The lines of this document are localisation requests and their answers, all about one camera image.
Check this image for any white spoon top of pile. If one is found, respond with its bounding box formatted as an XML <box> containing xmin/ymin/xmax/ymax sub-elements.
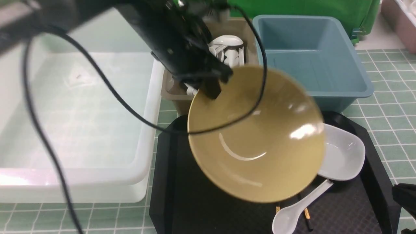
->
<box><xmin>209</xmin><ymin>35</ymin><xmax>244</xmax><ymax>46</ymax></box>

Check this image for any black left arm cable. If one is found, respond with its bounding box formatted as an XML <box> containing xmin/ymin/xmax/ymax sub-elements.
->
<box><xmin>22</xmin><ymin>3</ymin><xmax>268</xmax><ymax>234</ymax></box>

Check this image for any olive brown plastic bin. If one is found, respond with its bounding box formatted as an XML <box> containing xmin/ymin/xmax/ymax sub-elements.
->
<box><xmin>161</xmin><ymin>17</ymin><xmax>259</xmax><ymax>115</ymax></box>

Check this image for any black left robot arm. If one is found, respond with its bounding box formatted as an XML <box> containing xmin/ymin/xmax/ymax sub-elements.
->
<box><xmin>1</xmin><ymin>0</ymin><xmax>233</xmax><ymax>99</ymax></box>

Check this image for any white ceramic soup spoon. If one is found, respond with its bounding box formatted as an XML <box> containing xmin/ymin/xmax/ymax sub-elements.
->
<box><xmin>272</xmin><ymin>179</ymin><xmax>333</xmax><ymax>234</ymax></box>

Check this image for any pink bin at corner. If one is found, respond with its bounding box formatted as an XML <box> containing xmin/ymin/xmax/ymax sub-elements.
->
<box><xmin>381</xmin><ymin>0</ymin><xmax>416</xmax><ymax>54</ymax></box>

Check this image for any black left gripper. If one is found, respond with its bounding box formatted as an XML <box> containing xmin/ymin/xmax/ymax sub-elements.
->
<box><xmin>116</xmin><ymin>0</ymin><xmax>233</xmax><ymax>100</ymax></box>

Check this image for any small white dish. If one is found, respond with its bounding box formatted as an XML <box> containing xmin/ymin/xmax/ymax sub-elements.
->
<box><xmin>318</xmin><ymin>124</ymin><xmax>366</xmax><ymax>182</ymax></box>

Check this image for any white spoon of pile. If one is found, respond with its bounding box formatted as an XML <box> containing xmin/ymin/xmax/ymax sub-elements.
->
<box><xmin>209</xmin><ymin>35</ymin><xmax>244</xmax><ymax>46</ymax></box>
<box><xmin>238</xmin><ymin>47</ymin><xmax>245</xmax><ymax>66</ymax></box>

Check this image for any green cloth backdrop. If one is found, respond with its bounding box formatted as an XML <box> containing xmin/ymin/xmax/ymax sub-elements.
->
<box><xmin>172</xmin><ymin>0</ymin><xmax>380</xmax><ymax>44</ymax></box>

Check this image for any white spoon right of pile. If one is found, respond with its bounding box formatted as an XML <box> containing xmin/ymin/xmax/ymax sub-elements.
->
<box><xmin>238</xmin><ymin>47</ymin><xmax>245</xmax><ymax>66</ymax></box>

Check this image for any blue plastic bin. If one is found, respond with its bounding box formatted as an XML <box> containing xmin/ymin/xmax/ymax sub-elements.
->
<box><xmin>253</xmin><ymin>15</ymin><xmax>374</xmax><ymax>112</ymax></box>

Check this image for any yellow noodle bowl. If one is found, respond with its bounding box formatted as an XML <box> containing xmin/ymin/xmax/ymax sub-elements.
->
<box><xmin>188</xmin><ymin>68</ymin><xmax>325</xmax><ymax>203</ymax></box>

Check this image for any black serving tray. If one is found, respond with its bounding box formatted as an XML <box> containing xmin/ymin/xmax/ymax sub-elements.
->
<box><xmin>149</xmin><ymin>111</ymin><xmax>401</xmax><ymax>234</ymax></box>

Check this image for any large white plastic tub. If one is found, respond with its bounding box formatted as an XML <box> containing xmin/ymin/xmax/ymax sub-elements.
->
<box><xmin>0</xmin><ymin>9</ymin><xmax>164</xmax><ymax>203</ymax></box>

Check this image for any black chopstick gold band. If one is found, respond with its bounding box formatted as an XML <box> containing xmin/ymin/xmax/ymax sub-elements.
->
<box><xmin>304</xmin><ymin>208</ymin><xmax>314</xmax><ymax>232</ymax></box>

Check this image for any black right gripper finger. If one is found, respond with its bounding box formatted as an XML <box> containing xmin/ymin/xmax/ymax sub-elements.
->
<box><xmin>392</xmin><ymin>183</ymin><xmax>416</xmax><ymax>219</ymax></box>

